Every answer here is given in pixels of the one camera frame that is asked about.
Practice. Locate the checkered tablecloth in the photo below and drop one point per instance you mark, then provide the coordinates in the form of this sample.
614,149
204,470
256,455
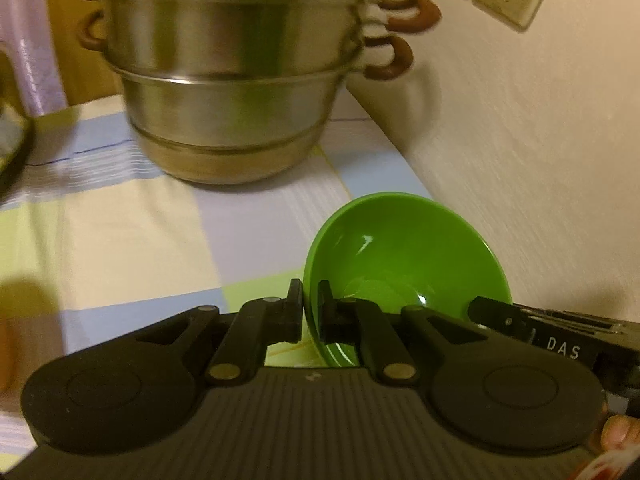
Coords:
96,241

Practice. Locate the stainless steel kettle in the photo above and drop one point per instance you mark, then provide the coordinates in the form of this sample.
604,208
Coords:
17,128

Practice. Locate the person's right hand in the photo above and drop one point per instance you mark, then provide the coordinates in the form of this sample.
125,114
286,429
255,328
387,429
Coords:
619,457

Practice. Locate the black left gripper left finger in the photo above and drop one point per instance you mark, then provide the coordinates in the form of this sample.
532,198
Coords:
258,324

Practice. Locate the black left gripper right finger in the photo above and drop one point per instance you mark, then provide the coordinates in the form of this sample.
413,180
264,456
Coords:
368,329

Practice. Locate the pink curtain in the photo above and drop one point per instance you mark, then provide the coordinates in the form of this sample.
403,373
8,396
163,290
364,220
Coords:
26,34

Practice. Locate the stainless steel steamer pot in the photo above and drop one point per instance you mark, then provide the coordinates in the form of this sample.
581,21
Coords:
227,92

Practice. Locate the small green plastic bowl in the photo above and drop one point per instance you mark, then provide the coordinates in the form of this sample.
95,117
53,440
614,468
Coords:
398,249

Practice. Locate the orange plastic bowl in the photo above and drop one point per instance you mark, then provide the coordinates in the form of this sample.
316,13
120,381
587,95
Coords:
6,355

